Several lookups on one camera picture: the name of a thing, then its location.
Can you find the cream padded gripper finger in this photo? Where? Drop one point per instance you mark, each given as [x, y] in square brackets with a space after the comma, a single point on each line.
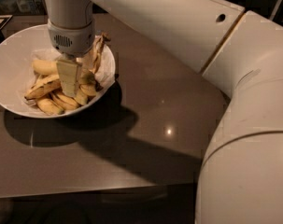
[69, 73]

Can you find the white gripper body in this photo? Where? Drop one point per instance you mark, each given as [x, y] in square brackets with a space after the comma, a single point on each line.
[72, 40]

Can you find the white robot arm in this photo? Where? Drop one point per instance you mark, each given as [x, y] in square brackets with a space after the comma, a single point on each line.
[239, 52]

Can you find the long spotted yellow banana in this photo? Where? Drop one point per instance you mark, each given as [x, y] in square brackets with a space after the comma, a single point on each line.
[43, 86]

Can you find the short banana at right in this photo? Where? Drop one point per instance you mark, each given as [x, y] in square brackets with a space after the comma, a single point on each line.
[89, 89]

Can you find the small banana lower right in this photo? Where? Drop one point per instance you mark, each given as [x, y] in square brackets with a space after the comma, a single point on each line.
[81, 97]

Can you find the small banana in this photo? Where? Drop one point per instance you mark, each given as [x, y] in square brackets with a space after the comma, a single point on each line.
[48, 106]
[81, 97]
[67, 103]

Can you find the small banana lower middle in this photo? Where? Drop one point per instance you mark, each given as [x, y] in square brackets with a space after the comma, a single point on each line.
[67, 103]

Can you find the small banana lower left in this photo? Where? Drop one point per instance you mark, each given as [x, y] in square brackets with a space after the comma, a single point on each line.
[48, 106]

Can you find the white bowl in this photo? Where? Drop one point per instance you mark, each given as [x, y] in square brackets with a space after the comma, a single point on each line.
[16, 54]

